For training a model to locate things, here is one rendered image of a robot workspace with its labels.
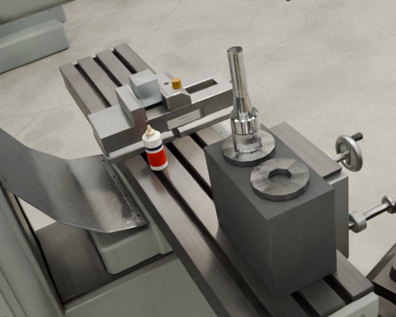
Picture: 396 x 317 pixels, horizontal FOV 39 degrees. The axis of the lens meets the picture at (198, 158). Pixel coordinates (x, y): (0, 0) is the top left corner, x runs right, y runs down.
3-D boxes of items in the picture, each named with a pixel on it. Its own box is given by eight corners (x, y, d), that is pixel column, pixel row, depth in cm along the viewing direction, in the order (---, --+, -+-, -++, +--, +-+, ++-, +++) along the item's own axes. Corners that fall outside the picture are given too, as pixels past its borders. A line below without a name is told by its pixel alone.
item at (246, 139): (259, 134, 96) (256, 107, 93) (264, 150, 92) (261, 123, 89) (232, 139, 96) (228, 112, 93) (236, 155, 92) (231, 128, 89)
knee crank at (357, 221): (400, 197, 170) (401, 182, 166) (415, 207, 165) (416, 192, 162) (341, 227, 164) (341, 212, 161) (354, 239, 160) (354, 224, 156)
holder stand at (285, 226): (271, 199, 112) (261, 116, 100) (338, 270, 95) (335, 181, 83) (217, 223, 109) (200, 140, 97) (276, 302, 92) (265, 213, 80)
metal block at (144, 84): (154, 90, 137) (148, 68, 133) (162, 100, 132) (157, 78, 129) (134, 97, 136) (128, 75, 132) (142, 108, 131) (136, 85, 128)
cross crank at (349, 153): (348, 153, 176) (348, 122, 169) (373, 173, 167) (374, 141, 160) (305, 173, 172) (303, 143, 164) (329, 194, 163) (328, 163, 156)
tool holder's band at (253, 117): (256, 107, 93) (256, 102, 92) (261, 123, 89) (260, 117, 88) (228, 112, 93) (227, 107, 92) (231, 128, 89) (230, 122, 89)
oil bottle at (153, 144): (163, 157, 129) (153, 117, 123) (170, 166, 126) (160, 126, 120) (147, 164, 128) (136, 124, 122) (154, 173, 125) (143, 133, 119)
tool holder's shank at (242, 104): (251, 105, 92) (244, 43, 85) (254, 116, 89) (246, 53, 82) (232, 109, 92) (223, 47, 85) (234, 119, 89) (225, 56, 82)
